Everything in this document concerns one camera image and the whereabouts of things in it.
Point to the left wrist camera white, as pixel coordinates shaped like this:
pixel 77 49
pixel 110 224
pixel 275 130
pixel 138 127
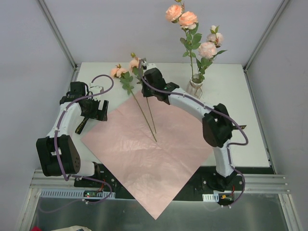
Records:
pixel 95 90

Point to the pink rose stem three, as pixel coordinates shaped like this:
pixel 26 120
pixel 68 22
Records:
pixel 201 53

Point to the pink tissue paper sheet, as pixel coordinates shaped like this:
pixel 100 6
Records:
pixel 148 138

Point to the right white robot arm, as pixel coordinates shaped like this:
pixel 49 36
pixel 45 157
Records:
pixel 216 124

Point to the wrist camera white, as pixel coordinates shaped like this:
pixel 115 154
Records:
pixel 95 90
pixel 146 66

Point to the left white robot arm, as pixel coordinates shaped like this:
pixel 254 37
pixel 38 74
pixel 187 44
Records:
pixel 57 152

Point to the white ribbed ceramic vase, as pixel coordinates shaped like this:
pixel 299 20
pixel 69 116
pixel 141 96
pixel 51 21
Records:
pixel 195 86

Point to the aluminium frame post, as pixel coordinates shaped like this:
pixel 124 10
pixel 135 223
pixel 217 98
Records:
pixel 272 23
pixel 56 32

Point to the left aluminium frame post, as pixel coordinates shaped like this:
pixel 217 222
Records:
pixel 56 32

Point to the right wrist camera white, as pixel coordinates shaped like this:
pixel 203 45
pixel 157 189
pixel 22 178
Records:
pixel 146 66

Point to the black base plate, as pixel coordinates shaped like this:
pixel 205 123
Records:
pixel 205 179

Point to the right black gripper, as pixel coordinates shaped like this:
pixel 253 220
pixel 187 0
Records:
pixel 146 89

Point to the front aluminium rail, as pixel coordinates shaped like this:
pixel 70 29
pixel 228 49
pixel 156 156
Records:
pixel 40 181

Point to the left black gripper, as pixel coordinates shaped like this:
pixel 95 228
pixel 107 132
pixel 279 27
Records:
pixel 103 110

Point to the black ribbon gold lettering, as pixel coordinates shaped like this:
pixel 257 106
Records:
pixel 81 126

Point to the right aluminium frame post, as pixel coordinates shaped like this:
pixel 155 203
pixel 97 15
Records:
pixel 272 23

